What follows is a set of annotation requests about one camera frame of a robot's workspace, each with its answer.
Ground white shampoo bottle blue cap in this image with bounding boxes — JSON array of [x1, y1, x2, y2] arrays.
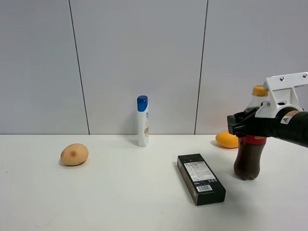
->
[[137, 95, 149, 147]]

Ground cola bottle yellow cap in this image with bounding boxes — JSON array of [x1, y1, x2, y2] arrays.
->
[[233, 85, 268, 180]]

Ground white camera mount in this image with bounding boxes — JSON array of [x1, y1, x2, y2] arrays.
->
[[255, 72, 308, 118]]

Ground brown potato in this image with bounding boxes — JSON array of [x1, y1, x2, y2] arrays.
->
[[60, 143, 89, 166]]

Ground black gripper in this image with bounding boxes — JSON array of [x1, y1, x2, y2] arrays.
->
[[227, 108, 308, 147]]

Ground orange mango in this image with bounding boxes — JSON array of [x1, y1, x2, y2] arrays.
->
[[216, 131, 239, 149]]

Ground black rectangular box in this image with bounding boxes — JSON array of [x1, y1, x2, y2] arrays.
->
[[177, 154, 226, 206]]

